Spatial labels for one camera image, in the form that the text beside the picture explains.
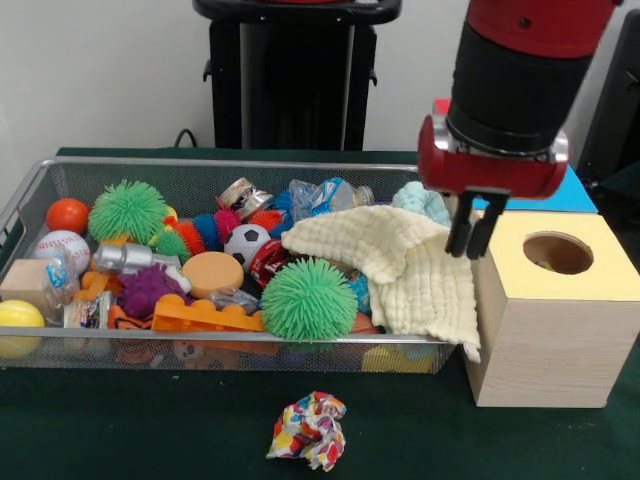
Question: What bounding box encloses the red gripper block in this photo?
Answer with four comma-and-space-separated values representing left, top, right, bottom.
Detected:
417, 114, 571, 260

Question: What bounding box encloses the cream fluffy cloth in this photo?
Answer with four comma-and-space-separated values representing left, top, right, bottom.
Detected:
280, 204, 482, 364

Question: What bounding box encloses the wooden box with three holes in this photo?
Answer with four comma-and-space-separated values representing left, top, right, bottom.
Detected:
432, 98, 640, 409

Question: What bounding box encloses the colourful geometric print cloth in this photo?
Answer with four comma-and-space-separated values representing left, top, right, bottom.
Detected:
265, 390, 348, 474

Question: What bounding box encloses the mint green cloth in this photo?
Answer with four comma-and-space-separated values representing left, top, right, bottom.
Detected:
392, 180, 454, 227

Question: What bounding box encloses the green spiky rubber ball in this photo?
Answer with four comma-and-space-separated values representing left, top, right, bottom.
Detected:
260, 257, 359, 344
88, 179, 169, 246

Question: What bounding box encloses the black chair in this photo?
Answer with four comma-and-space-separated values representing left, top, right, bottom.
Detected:
574, 8, 640, 201

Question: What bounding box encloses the black and white soccer ball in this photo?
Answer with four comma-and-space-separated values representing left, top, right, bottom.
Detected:
223, 223, 274, 267

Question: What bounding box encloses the orange round foam disc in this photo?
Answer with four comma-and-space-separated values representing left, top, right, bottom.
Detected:
182, 251, 246, 300

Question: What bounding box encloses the orange plastic compartment tray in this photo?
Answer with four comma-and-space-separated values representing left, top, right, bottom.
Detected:
151, 294, 266, 334

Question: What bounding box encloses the silver toy robot figure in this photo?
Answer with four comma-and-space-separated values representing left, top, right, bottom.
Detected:
93, 241, 184, 275

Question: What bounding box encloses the dark green tablecloth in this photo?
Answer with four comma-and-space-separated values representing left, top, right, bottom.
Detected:
0, 145, 640, 480

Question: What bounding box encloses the white baseball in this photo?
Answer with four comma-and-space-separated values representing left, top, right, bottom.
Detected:
33, 230, 91, 266

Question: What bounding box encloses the yellow ball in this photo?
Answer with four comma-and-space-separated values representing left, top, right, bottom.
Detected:
0, 298, 46, 359

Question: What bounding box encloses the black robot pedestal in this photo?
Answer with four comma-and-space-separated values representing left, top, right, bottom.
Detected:
192, 0, 404, 151

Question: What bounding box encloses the wire mesh bin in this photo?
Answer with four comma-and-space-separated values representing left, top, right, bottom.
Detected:
0, 155, 476, 374

